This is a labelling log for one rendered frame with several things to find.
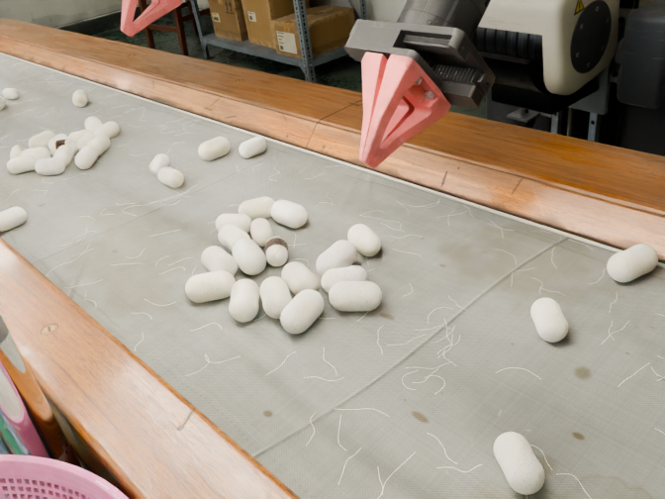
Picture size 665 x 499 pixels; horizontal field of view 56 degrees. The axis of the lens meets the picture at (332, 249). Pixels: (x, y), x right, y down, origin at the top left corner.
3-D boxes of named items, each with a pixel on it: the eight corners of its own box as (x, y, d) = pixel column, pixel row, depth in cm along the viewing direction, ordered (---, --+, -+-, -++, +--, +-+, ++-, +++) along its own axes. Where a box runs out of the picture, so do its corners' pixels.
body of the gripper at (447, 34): (449, 51, 42) (498, -45, 42) (342, 39, 48) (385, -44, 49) (487, 102, 47) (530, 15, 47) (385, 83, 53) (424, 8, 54)
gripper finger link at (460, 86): (391, 157, 41) (453, 34, 42) (318, 138, 46) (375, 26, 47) (436, 198, 47) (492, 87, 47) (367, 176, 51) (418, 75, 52)
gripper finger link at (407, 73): (365, 150, 43) (425, 31, 44) (297, 132, 48) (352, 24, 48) (412, 190, 48) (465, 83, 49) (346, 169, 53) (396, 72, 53)
